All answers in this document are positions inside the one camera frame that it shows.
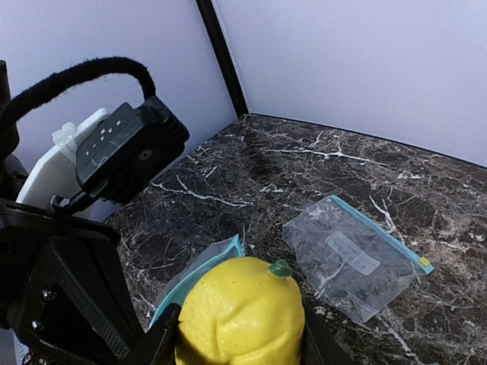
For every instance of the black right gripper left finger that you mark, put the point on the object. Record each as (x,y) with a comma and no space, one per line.
(163,336)

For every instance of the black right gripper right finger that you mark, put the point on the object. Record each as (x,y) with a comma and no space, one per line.
(319,347)

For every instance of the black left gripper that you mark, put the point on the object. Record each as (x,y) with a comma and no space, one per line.
(63,290)

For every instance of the large clear zip bag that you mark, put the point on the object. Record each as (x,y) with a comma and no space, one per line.
(177,288)

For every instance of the yellow toy lemon front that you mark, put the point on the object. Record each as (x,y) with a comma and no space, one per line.
(243,311)

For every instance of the small clear zip bag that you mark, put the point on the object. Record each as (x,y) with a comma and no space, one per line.
(352,263)

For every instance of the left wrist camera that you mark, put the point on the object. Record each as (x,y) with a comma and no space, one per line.
(109,156)

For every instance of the black left frame post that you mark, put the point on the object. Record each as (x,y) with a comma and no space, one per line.
(222,53)

